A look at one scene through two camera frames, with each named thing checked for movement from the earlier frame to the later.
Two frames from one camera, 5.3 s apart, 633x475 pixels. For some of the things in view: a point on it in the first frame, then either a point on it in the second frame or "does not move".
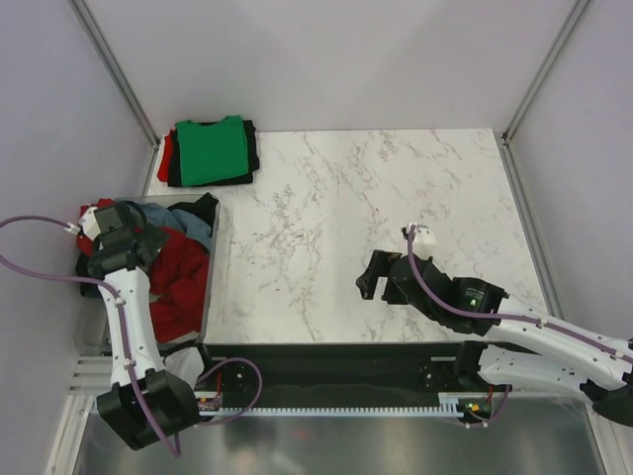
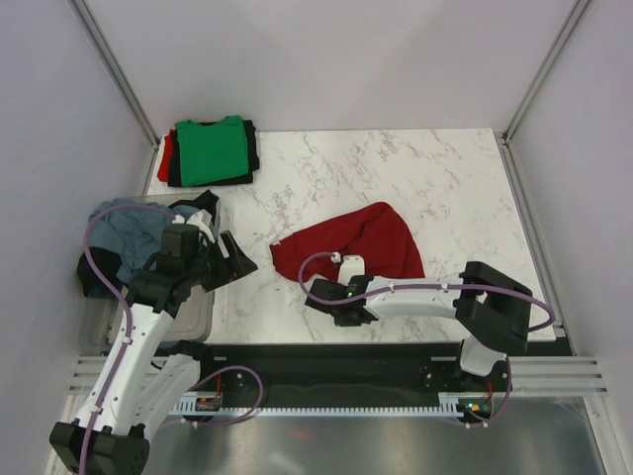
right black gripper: (367, 280) -> (338, 320)
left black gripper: (153, 237) -> (233, 267)
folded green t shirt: (211, 152) does not move
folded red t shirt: (163, 168) does not move
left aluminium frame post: (108, 52) does not move
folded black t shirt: (252, 159) does not move
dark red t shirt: (178, 281) -> (379, 234)
